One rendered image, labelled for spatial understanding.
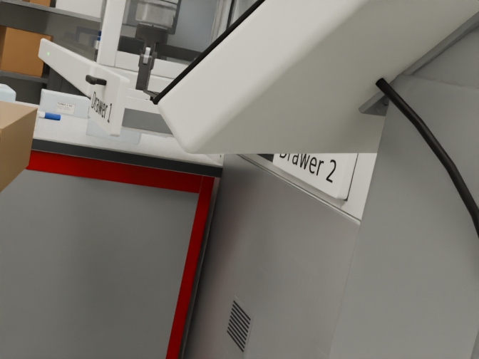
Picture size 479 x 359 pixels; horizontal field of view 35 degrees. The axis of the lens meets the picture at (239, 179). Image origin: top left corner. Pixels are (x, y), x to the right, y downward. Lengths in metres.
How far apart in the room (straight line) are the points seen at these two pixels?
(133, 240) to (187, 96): 1.24
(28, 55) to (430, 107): 4.77
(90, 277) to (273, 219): 0.48
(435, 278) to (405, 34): 0.20
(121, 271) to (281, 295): 0.48
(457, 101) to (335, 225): 0.66
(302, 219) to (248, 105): 0.88
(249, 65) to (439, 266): 0.25
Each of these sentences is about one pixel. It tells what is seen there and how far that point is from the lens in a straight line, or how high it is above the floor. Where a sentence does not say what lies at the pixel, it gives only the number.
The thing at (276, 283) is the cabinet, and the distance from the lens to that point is 1.45.
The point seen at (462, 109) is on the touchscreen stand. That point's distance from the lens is 0.64.
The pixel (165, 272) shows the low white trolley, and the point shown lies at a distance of 1.79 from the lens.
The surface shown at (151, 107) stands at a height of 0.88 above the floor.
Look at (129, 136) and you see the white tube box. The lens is 1.81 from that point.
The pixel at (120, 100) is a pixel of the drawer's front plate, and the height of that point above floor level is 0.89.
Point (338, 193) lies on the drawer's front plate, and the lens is 1.23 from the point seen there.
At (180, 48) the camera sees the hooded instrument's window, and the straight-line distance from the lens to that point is 2.43.
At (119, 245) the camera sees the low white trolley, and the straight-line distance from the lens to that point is 1.75.
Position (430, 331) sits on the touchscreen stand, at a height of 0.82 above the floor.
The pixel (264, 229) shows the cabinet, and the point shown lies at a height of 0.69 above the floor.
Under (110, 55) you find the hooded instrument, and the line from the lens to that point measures 2.37.
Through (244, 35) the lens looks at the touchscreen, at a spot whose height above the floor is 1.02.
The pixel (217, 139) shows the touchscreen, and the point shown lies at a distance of 0.53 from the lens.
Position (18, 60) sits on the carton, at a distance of 5.31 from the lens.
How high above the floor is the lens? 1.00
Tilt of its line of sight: 9 degrees down
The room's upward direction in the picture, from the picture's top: 12 degrees clockwise
